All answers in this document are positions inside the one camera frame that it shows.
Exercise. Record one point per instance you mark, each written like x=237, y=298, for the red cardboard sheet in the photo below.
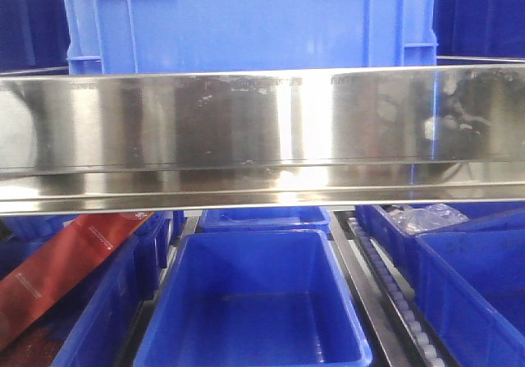
x=37, y=284

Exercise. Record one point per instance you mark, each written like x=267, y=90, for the dark blue bin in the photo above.
x=34, y=34
x=479, y=28

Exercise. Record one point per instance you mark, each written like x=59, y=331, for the dark blue bin upper left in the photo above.
x=34, y=34

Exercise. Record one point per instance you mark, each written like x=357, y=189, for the rear lower blue bin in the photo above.
x=265, y=219

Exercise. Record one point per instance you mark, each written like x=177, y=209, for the lower right blue bin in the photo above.
x=470, y=289

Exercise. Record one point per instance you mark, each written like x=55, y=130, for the large blue plastic bin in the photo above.
x=151, y=36

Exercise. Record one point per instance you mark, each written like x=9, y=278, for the clear plastic bag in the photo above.
x=431, y=217

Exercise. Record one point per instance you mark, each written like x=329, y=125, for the lower middle blue bin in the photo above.
x=255, y=299

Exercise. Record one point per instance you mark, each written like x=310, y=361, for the rear right blue bin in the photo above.
x=401, y=246

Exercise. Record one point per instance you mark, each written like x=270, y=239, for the dark blue bin upper right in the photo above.
x=479, y=28

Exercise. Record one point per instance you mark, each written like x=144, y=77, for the stainless steel shelf front rail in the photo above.
x=88, y=144

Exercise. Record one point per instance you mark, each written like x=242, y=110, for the white roller track strip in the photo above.
x=397, y=304

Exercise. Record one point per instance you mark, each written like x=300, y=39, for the metal lane divider rail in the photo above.
x=386, y=346

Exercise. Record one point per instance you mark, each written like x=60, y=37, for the lower left blue bin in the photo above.
x=89, y=324

